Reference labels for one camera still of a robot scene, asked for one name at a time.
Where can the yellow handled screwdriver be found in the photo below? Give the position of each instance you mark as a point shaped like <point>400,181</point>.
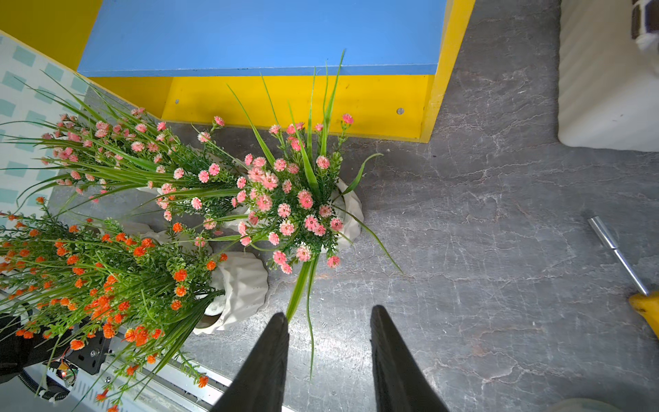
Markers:
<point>645,302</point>

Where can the yellow rack pink blue shelves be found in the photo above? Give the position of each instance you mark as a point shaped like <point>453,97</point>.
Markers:
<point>387,63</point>

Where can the pink flower pot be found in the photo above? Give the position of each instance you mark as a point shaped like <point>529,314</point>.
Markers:
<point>296,201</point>
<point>104,149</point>

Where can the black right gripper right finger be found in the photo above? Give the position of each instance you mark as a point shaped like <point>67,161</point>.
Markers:
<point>398,381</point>

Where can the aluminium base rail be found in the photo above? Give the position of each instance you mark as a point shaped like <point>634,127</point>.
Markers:
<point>73,383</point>

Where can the pink flower pot far right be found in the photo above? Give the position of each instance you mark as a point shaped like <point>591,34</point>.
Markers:
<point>296,201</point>

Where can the brown lid storage box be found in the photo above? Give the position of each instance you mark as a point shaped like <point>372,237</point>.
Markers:
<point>608,75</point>

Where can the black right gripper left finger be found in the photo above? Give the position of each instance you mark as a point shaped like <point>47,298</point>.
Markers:
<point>260,383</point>

